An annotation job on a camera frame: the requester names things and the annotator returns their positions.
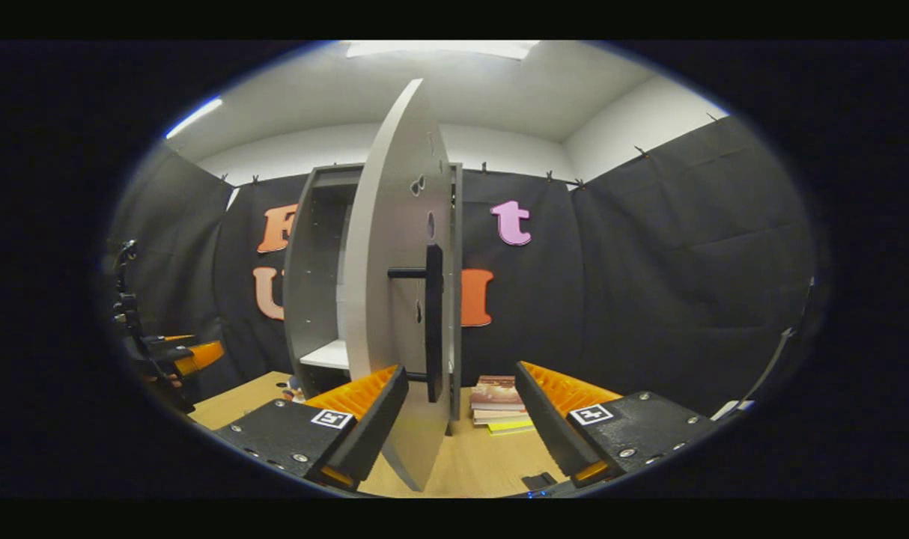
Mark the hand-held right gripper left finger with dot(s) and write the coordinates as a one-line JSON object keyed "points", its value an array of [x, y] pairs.
{"points": [[376, 430]]}

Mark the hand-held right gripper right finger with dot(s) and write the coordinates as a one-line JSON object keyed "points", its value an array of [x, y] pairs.
{"points": [[544, 427]]}

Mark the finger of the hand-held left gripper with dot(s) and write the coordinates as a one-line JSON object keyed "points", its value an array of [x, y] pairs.
{"points": [[171, 339], [200, 355]]}

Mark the grey cabinet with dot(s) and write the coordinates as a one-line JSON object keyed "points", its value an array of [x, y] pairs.
{"points": [[308, 284]]}

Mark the white cabinet door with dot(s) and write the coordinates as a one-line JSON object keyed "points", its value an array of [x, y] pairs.
{"points": [[379, 224]]}

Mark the white cabinet shelf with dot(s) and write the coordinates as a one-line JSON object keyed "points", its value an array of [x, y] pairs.
{"points": [[327, 355]]}

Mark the yellow book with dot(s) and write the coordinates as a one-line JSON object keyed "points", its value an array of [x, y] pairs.
{"points": [[511, 427]]}

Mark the white book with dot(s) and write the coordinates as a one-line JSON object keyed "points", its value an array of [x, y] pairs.
{"points": [[499, 415]]}

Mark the brown cover book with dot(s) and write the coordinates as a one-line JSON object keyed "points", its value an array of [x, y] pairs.
{"points": [[496, 393]]}

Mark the penguin plush toy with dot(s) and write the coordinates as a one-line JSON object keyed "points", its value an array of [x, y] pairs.
{"points": [[296, 389]]}

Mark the black backdrop cloth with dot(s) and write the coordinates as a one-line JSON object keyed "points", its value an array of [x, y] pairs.
{"points": [[649, 284]]}

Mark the long ceiling light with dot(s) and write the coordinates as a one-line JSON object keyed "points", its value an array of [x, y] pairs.
{"points": [[439, 49], [192, 118]]}

